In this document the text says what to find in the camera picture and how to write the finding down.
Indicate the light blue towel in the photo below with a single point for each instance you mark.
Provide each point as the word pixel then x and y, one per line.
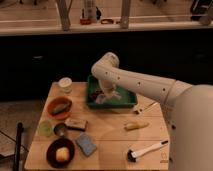
pixel 101 98

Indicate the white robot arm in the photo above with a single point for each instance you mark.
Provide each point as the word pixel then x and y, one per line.
pixel 191 109

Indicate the green plastic tray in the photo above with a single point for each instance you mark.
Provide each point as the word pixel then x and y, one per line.
pixel 128 98

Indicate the bunch of dark grapes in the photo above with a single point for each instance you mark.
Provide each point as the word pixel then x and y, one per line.
pixel 96 93

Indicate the small white cup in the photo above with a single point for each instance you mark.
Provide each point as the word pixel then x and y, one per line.
pixel 65 84

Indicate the brown rectangular block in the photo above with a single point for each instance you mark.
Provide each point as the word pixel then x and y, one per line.
pixel 76 124

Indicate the green pickle in bowl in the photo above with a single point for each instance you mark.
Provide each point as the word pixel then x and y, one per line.
pixel 60 108

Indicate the orange bowl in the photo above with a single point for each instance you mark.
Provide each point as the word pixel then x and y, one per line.
pixel 53 103

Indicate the blue sponge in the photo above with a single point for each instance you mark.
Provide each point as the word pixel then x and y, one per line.
pixel 86 144

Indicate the wooden table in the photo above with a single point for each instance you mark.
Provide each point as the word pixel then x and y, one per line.
pixel 106 129

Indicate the small metal cup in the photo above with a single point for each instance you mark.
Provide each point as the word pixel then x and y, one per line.
pixel 60 130

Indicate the small green cup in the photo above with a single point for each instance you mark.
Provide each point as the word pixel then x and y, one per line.
pixel 45 128

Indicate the dark brown bowl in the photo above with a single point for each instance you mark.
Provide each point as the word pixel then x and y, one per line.
pixel 51 152

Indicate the yellow round fruit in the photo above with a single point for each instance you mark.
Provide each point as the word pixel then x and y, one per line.
pixel 62 154

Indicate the black pole stand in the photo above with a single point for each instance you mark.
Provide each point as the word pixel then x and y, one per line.
pixel 19 132

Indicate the white handled dish brush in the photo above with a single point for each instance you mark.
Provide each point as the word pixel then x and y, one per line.
pixel 133 155

